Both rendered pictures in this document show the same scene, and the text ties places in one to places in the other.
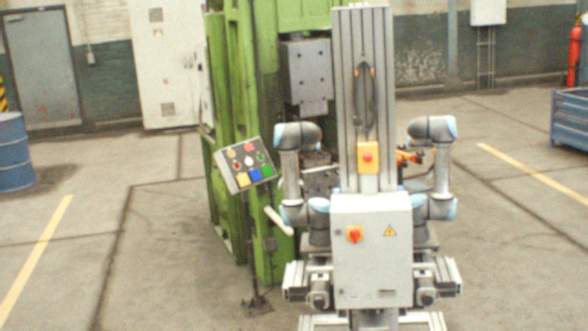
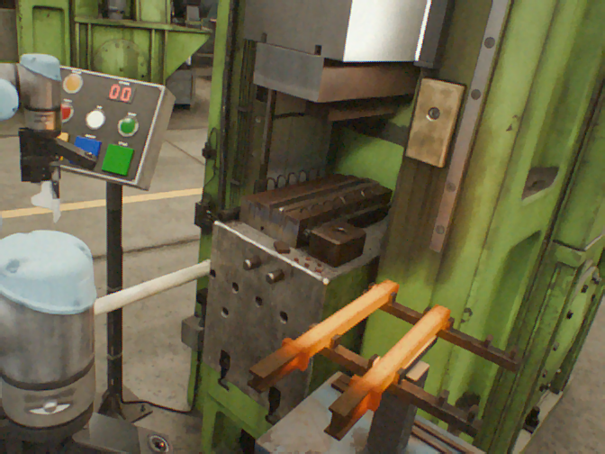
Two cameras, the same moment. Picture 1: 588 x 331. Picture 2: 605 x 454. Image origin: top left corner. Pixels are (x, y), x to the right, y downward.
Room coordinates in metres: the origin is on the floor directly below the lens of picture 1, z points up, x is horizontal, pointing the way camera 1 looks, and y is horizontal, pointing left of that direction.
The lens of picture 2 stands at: (3.13, -1.28, 1.50)
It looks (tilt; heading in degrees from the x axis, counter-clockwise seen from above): 24 degrees down; 58
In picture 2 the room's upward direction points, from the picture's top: 8 degrees clockwise
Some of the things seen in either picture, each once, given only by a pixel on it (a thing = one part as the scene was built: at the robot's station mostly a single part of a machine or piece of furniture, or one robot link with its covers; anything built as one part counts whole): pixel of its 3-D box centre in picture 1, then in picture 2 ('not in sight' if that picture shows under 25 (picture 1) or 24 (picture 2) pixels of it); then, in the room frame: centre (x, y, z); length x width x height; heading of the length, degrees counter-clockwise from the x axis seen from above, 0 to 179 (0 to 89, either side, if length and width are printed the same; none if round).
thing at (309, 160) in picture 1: (305, 153); (320, 203); (3.94, -0.08, 0.96); 0.42 x 0.20 x 0.09; 20
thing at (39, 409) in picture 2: not in sight; (49, 385); (3.17, -0.86, 1.15); 0.08 x 0.08 x 0.05
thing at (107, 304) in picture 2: (278, 220); (150, 288); (3.54, 0.14, 0.62); 0.44 x 0.05 x 0.05; 20
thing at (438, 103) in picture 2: not in sight; (433, 122); (3.98, -0.41, 1.27); 0.09 x 0.02 x 0.17; 110
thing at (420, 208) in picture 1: (416, 208); not in sight; (2.71, -0.61, 0.98); 0.13 x 0.12 x 0.14; 76
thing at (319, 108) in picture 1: (301, 103); (341, 69); (3.94, -0.08, 1.32); 0.42 x 0.20 x 0.10; 20
